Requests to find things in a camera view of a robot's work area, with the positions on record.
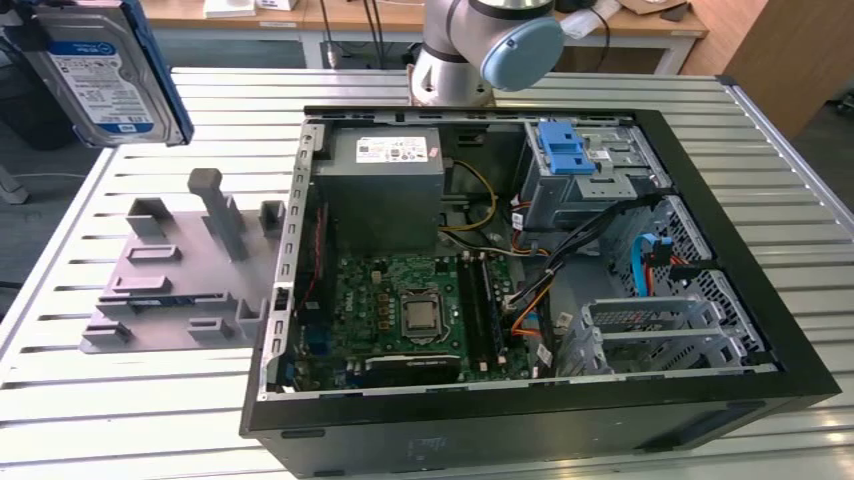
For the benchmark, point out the metal disk bay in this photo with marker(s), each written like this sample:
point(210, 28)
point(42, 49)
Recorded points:
point(660, 334)

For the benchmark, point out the white box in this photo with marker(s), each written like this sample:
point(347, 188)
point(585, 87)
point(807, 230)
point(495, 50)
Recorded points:
point(229, 7)

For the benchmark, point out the blue plastic drive latch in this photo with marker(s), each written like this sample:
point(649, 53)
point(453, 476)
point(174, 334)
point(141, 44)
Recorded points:
point(560, 155)

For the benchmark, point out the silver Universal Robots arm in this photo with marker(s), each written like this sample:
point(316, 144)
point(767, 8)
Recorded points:
point(453, 75)

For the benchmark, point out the hard disk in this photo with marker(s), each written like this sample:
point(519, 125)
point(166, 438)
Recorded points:
point(100, 85)

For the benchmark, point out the black open PC case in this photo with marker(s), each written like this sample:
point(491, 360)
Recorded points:
point(467, 435)

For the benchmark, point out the brown cardboard piece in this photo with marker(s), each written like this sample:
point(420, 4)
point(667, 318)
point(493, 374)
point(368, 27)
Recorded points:
point(649, 6)

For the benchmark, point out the wooden desk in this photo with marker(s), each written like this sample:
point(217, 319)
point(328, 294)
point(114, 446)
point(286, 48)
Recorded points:
point(200, 22)

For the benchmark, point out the wooden cabinet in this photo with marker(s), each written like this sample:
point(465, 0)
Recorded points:
point(787, 60)

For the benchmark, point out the grey power supply unit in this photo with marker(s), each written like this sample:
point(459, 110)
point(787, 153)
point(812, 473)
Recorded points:
point(380, 210)

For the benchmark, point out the black RAM stick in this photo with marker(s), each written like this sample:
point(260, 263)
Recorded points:
point(492, 310)

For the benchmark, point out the black graphics card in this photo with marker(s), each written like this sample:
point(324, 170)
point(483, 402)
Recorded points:
point(409, 370)

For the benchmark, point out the metal drive cage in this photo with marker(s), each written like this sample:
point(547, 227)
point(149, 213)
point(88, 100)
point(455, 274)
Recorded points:
point(553, 200)

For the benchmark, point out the grey parts rack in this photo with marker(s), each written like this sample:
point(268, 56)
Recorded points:
point(186, 280)

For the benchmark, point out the green motherboard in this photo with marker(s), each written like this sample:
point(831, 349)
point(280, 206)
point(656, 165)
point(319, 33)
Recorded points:
point(387, 272)

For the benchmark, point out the blue-green RAM stick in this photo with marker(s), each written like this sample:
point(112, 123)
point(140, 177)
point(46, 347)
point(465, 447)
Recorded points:
point(166, 300)

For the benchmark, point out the silver CPU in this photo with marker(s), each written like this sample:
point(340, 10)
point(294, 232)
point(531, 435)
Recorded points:
point(421, 315)

